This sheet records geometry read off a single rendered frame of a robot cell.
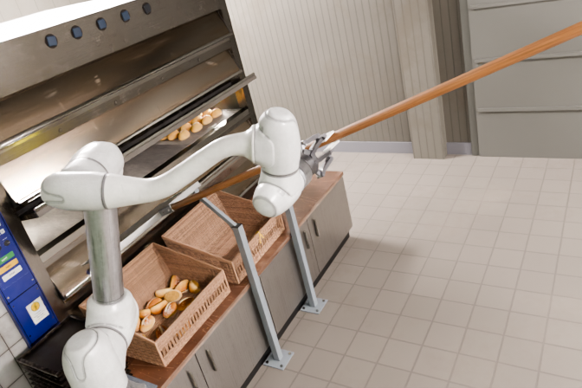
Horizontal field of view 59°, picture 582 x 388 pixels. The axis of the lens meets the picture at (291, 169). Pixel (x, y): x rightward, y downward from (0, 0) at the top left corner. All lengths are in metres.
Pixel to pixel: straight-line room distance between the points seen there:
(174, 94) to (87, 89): 0.61
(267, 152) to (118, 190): 0.42
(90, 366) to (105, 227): 0.42
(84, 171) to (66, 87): 1.25
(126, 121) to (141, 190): 1.50
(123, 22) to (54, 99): 0.60
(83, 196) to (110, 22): 1.59
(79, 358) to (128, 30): 1.81
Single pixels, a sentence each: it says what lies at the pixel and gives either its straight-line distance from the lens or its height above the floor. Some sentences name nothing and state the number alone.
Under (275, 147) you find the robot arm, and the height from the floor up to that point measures 1.78.
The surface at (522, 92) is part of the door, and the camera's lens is 4.79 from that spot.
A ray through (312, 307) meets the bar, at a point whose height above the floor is 0.01.
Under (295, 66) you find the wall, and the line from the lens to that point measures 5.48.
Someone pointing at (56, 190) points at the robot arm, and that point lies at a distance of 1.50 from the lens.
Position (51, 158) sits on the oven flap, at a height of 1.55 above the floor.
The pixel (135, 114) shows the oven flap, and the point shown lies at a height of 1.54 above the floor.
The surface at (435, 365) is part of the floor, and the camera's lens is 3.07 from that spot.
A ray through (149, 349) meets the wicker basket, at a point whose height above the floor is 0.68.
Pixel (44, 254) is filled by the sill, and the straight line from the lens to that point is 2.68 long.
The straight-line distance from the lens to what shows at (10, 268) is 2.57.
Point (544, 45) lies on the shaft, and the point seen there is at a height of 1.87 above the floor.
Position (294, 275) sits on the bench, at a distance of 3.35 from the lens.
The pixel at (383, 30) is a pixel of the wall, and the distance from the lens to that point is 4.96.
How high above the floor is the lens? 2.25
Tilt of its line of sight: 24 degrees down
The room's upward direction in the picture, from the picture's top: 14 degrees counter-clockwise
